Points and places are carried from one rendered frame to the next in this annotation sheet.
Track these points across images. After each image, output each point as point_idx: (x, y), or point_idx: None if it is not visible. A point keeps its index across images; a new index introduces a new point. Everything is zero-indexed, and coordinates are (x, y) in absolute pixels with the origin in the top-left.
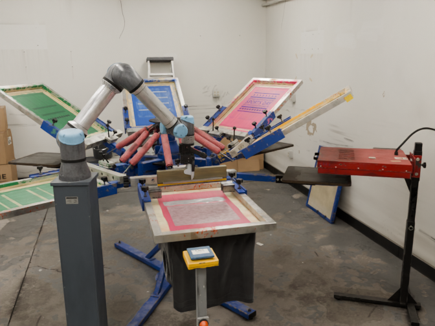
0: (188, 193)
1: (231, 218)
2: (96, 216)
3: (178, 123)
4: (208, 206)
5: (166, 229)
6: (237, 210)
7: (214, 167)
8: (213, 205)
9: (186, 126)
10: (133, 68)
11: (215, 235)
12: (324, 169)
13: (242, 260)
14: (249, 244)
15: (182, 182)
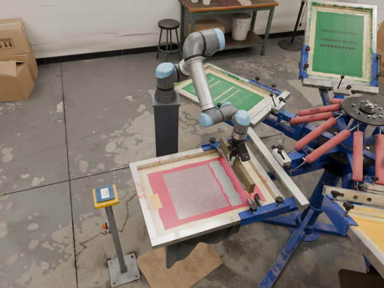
0: None
1: (179, 212)
2: (169, 128)
3: (206, 112)
4: (213, 192)
5: (154, 170)
6: (203, 216)
7: (244, 175)
8: (215, 196)
9: (233, 121)
10: (194, 41)
11: (139, 202)
12: None
13: None
14: None
15: (226, 160)
